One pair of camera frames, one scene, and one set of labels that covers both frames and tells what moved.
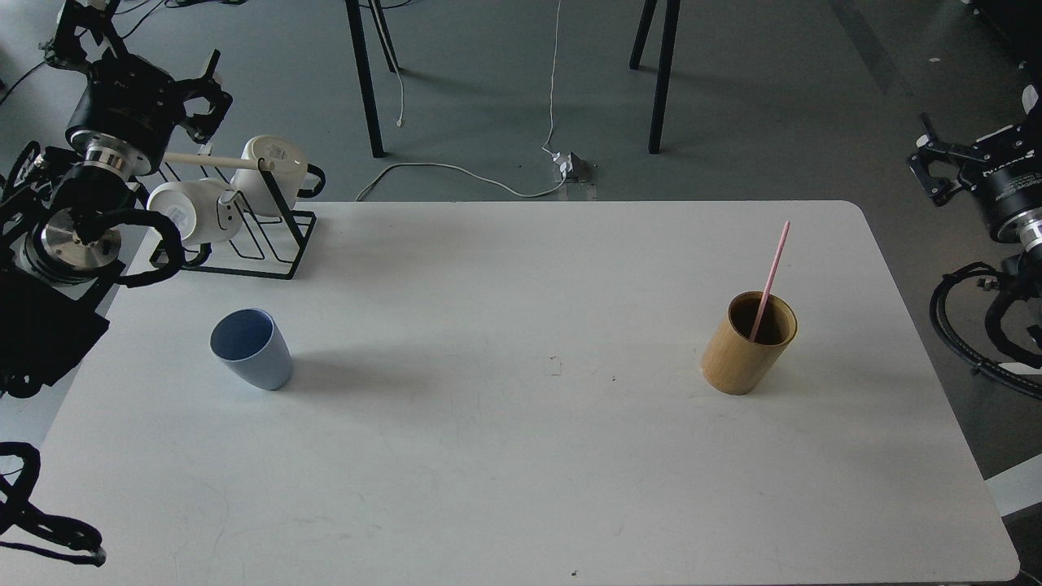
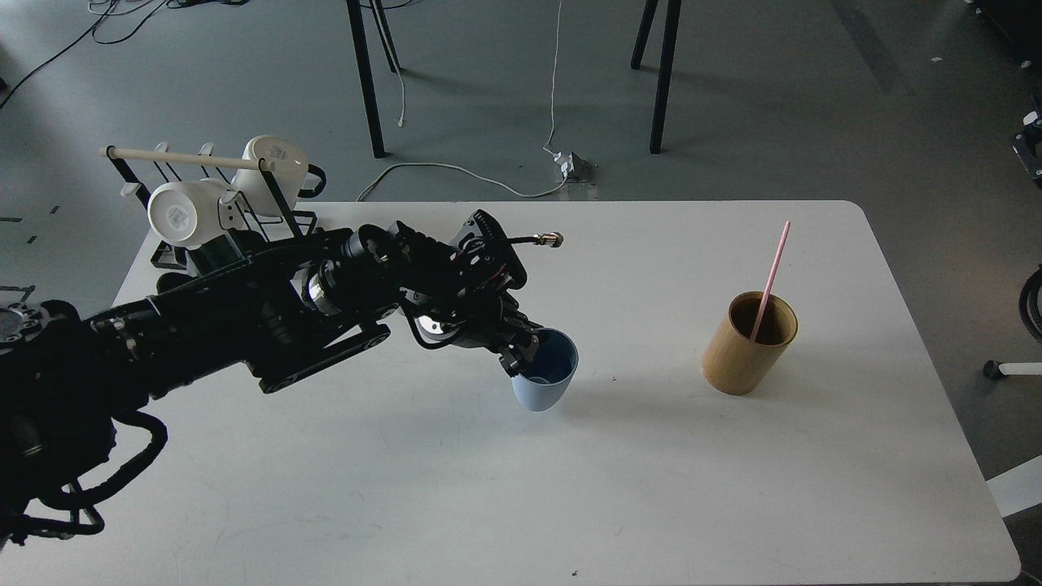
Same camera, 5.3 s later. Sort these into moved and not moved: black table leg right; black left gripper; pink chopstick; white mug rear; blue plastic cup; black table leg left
Moved: black left gripper; blue plastic cup
Not moved: black table leg left; white mug rear; black table leg right; pink chopstick
